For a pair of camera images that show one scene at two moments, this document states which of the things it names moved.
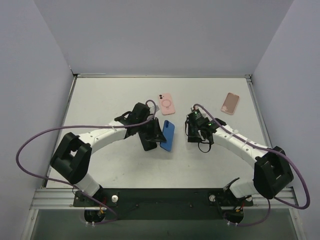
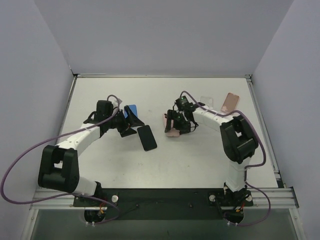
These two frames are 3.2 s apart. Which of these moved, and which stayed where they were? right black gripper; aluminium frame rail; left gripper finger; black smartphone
Moved: left gripper finger; right black gripper
Stayed: aluminium frame rail; black smartphone
